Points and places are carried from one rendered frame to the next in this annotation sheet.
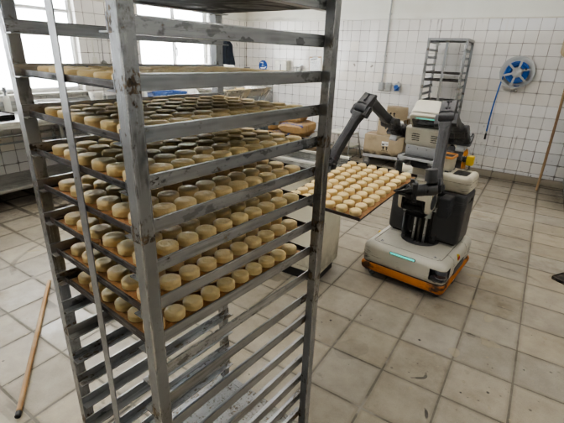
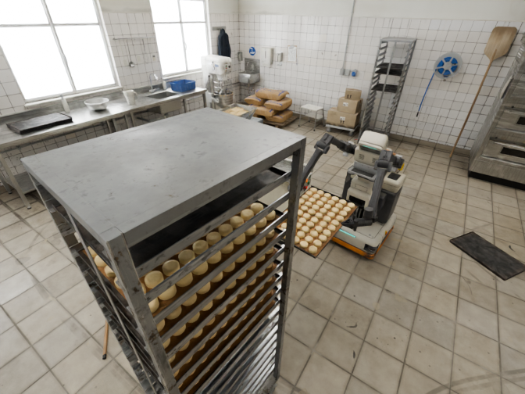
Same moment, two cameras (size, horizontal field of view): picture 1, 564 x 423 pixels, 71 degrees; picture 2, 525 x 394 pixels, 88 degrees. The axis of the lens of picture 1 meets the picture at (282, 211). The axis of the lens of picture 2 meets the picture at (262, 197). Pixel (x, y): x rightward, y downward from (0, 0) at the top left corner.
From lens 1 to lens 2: 0.67 m
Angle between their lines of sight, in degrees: 13
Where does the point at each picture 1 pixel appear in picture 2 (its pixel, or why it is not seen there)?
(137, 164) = (161, 365)
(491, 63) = (428, 57)
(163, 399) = not seen: outside the picture
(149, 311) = not seen: outside the picture
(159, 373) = not seen: outside the picture
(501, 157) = (427, 130)
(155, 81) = (168, 310)
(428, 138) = (370, 159)
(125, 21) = (143, 315)
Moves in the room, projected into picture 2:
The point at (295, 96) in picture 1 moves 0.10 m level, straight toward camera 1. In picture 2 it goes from (276, 77) to (276, 77)
